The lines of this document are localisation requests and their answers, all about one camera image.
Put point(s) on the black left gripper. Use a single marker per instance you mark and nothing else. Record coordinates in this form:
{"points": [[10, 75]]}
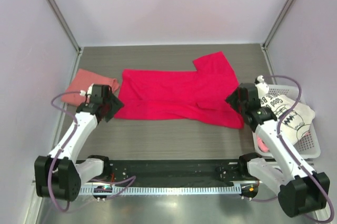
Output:
{"points": [[116, 105]]}

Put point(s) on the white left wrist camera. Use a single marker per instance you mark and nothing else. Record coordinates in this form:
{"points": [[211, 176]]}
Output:
{"points": [[88, 92]]}

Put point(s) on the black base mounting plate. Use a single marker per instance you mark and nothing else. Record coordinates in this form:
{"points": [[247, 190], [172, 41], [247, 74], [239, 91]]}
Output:
{"points": [[179, 174]]}

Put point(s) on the white slotted cable duct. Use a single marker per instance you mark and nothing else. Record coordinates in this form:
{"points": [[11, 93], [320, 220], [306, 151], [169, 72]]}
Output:
{"points": [[96, 190]]}

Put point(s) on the left aluminium frame post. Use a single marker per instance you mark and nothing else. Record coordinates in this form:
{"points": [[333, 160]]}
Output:
{"points": [[63, 23]]}

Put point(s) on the right aluminium frame post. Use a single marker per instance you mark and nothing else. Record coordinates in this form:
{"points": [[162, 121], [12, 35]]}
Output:
{"points": [[280, 18]]}

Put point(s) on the white perforated plastic basket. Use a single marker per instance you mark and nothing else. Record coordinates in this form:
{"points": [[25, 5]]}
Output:
{"points": [[308, 147]]}

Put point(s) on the pink garment in basket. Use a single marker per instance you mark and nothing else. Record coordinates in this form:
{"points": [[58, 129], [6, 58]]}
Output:
{"points": [[262, 146]]}

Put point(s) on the bright pink t shirt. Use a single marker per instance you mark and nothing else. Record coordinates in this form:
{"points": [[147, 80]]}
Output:
{"points": [[196, 95]]}

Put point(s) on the folded salmon pink t shirt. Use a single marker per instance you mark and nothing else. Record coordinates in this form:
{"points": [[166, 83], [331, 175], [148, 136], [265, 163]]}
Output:
{"points": [[82, 81]]}

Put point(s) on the white printed t shirt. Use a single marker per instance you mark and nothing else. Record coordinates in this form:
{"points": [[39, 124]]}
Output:
{"points": [[297, 123]]}

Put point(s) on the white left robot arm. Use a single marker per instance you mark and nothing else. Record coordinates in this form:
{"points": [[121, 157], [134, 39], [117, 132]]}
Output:
{"points": [[58, 175]]}

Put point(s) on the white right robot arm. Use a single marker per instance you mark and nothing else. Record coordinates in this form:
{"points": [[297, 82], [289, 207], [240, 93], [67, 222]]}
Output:
{"points": [[298, 187]]}

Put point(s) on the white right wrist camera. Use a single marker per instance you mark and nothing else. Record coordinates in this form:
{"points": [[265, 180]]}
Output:
{"points": [[261, 85]]}

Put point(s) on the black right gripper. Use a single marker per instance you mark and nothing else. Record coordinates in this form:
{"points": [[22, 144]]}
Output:
{"points": [[233, 99]]}

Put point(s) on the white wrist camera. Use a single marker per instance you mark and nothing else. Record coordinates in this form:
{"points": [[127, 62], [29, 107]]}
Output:
{"points": [[88, 92], [261, 85]]}

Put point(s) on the aluminium frame post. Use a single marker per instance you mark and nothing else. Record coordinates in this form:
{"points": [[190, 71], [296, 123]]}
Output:
{"points": [[63, 23], [280, 18]]}

